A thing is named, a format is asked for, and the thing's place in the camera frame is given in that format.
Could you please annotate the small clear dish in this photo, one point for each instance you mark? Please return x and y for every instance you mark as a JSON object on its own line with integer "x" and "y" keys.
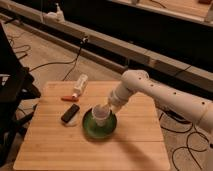
{"x": 73, "y": 122}

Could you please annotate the white object on ledge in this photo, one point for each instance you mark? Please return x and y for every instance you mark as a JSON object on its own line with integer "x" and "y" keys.
{"x": 58, "y": 15}

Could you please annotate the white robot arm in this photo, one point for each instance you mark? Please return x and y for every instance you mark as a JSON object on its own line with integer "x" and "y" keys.
{"x": 195, "y": 109}

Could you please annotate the white plastic bottle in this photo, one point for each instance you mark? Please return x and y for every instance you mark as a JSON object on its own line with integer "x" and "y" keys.
{"x": 80, "y": 85}

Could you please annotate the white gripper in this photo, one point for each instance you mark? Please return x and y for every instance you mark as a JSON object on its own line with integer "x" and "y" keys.
{"x": 117, "y": 99}

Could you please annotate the black chair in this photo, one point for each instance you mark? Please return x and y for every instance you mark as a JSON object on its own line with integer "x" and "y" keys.
{"x": 16, "y": 84}

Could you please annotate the orange marker pen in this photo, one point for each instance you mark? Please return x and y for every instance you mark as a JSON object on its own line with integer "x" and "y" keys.
{"x": 69, "y": 98}

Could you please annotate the black remote control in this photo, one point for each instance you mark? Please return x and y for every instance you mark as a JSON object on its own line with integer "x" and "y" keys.
{"x": 70, "y": 113}

